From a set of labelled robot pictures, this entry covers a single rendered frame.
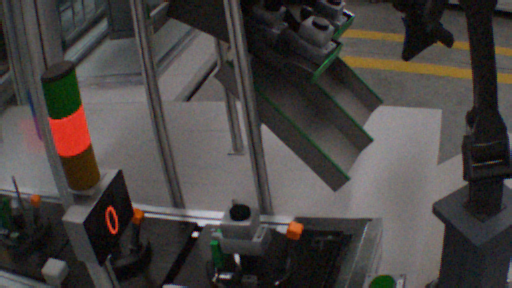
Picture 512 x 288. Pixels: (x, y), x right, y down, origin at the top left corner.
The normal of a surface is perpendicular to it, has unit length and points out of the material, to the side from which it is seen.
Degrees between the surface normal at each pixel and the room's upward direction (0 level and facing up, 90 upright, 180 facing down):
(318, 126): 45
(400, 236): 0
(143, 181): 0
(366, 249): 0
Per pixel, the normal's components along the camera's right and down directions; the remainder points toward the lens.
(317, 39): -0.50, 0.47
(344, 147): 0.52, -0.52
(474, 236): -0.14, -0.85
